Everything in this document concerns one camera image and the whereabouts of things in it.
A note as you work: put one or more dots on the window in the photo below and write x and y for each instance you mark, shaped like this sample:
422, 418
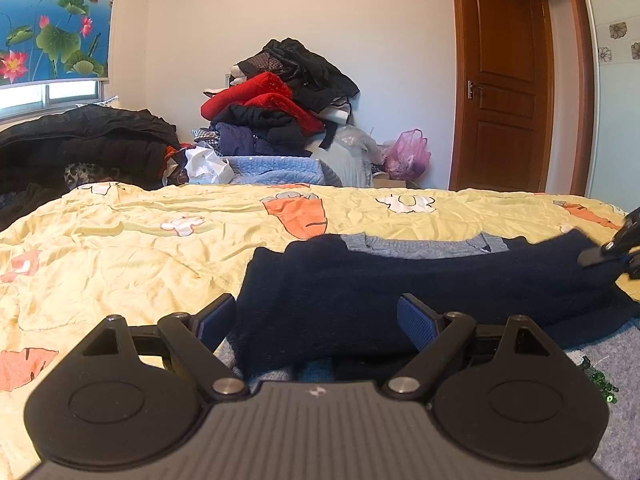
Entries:
50, 95

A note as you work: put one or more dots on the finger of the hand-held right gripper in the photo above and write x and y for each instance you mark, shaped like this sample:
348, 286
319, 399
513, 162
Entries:
632, 267
597, 257

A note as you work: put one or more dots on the cardboard box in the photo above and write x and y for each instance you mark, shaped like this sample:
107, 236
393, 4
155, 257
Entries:
395, 183

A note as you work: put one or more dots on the brown wooden door frame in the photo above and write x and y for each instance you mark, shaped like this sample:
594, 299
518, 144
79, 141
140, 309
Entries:
580, 85

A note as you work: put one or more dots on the pile of clothes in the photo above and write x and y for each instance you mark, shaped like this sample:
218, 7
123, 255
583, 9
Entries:
280, 105

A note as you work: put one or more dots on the spotted cloth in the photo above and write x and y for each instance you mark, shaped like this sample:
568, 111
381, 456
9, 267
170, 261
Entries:
85, 174

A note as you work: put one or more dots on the navy and grey sweater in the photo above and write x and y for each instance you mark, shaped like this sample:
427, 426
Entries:
400, 270

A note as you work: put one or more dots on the yellow printed bedsheet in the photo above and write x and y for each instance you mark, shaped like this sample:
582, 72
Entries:
150, 260

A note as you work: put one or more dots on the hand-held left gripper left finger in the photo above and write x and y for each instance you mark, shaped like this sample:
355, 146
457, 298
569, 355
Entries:
217, 317

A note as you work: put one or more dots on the brown wooden door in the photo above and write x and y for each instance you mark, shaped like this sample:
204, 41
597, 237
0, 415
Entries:
505, 75

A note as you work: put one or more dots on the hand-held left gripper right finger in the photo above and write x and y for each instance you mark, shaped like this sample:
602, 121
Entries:
415, 320

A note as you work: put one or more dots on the lotus print roller blind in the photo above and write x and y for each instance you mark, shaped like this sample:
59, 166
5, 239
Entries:
55, 20

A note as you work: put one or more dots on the pink plastic bag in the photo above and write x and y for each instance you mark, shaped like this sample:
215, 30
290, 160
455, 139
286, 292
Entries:
407, 157

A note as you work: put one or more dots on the white plastic bag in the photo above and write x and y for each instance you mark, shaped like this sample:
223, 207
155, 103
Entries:
207, 165

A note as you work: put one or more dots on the flower wall decal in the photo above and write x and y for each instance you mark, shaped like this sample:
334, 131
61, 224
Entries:
636, 51
618, 30
605, 54

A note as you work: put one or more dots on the black padded jacket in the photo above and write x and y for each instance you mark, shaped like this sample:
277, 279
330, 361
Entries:
90, 135

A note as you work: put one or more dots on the light blue quilted blanket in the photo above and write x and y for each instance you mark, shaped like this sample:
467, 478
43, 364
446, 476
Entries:
280, 170

